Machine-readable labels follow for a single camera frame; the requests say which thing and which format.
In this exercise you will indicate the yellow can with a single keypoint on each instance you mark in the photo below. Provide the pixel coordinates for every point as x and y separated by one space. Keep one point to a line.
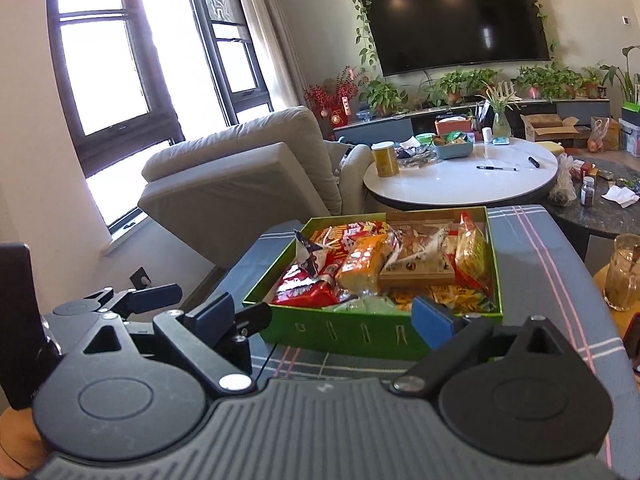
385 160

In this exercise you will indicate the white sheer curtain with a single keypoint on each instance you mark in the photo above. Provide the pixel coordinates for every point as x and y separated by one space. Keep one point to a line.
260 35

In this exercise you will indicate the black marker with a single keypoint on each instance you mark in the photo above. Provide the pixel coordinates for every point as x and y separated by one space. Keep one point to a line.
534 162

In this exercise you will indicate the dark pointed snack packet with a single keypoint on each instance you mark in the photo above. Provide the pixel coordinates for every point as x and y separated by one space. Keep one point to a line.
310 255

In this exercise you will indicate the small red box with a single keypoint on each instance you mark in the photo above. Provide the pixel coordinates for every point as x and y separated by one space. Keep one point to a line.
582 169

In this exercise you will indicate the clear plastic storage bin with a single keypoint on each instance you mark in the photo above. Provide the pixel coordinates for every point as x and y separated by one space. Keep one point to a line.
631 142

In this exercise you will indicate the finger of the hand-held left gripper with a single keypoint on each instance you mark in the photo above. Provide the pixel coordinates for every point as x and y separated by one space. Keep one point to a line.
252 317
155 296

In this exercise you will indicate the red yellow cracker packet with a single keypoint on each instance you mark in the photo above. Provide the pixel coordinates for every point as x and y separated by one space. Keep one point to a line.
345 240

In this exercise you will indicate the black wall socket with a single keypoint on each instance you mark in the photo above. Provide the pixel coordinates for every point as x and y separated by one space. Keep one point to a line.
141 279

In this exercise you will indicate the white tissue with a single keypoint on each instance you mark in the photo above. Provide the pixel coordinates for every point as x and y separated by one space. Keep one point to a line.
620 196

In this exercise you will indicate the narrow dark framed window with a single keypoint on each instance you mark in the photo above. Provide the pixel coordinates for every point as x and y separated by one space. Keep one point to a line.
235 70

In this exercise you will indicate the potted green plant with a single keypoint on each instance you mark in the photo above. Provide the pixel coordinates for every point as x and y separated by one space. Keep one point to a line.
545 80
462 82
382 95
593 85

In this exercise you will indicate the wall mounted television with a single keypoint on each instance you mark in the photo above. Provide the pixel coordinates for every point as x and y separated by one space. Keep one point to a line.
450 20

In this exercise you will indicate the brown glass jar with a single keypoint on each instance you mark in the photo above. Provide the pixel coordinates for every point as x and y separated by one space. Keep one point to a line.
587 192

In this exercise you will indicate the small white cylinder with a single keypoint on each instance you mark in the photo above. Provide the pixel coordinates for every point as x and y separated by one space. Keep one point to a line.
487 136

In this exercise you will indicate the yellow red snack packet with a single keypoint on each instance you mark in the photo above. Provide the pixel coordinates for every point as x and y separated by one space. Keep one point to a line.
472 260

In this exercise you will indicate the open cardboard box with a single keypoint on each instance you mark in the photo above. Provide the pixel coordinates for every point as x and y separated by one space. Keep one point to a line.
547 130

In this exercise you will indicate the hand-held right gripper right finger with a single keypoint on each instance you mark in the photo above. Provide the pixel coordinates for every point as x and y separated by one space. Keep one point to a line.
435 322

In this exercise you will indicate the dark wrappers pile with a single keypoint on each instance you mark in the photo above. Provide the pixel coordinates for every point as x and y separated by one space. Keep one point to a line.
415 154

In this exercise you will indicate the grey striped tablecloth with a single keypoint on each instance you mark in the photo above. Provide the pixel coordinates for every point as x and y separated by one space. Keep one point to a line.
540 270

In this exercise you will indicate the green round container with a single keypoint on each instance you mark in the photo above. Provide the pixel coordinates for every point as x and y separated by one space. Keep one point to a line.
425 137

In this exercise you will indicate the flat yellow packet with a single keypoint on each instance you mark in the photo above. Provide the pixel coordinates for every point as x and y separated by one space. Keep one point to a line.
550 149

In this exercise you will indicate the green black box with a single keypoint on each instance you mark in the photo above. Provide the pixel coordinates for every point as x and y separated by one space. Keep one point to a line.
632 112

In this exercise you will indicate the green cardboard box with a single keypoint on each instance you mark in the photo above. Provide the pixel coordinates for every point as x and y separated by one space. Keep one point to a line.
325 340

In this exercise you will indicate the dark marble table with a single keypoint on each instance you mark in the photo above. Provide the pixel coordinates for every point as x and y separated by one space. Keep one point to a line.
600 217

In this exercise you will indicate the plastic bag of fruit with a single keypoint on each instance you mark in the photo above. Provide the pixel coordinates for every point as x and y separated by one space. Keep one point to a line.
602 137

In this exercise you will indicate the large dark framed window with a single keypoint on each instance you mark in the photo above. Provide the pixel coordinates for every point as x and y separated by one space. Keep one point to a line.
100 60

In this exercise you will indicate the black white pen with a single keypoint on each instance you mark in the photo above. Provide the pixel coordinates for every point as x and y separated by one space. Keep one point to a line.
495 168

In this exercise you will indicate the glass mug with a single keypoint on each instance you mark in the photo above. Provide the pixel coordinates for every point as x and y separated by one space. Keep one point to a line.
622 275

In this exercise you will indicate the blue plastic tray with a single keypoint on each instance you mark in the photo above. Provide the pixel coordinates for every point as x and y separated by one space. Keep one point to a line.
452 151

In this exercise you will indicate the clear sponge cake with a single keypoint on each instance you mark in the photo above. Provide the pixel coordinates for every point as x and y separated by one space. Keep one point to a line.
367 265

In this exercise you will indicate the red orange box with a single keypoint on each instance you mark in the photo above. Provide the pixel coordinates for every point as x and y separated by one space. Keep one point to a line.
452 125

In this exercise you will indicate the clear plastic bag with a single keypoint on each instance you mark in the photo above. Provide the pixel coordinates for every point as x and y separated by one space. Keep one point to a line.
562 185

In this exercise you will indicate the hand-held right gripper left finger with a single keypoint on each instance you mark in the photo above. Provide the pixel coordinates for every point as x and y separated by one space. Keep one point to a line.
212 317

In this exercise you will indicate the glass vase with plant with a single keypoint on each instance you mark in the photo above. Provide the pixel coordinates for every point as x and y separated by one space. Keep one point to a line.
501 127

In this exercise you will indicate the beige recliner sofa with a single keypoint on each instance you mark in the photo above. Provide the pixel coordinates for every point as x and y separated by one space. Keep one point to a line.
225 185

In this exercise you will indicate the dark red printed object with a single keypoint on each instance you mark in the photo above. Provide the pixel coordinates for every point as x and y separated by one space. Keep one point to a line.
632 342

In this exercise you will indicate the person's left hand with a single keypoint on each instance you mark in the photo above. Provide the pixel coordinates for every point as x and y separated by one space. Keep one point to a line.
17 440

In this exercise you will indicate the red foil snack packet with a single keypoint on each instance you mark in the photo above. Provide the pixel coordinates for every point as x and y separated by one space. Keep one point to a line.
305 287

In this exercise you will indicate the wooden snack box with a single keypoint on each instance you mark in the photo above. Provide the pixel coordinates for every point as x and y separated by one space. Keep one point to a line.
420 260

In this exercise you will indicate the round white table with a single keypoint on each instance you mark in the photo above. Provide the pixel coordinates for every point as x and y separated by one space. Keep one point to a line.
450 182

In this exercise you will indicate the dark pen holder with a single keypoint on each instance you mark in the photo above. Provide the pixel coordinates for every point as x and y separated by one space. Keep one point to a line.
479 120

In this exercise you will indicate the red flower decoration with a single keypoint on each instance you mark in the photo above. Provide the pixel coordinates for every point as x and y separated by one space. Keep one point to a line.
335 100

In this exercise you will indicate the wooden side table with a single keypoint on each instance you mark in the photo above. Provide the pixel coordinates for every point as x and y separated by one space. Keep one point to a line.
599 282

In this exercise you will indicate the tall leafy potted plant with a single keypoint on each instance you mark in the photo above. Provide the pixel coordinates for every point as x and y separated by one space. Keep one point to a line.
625 75

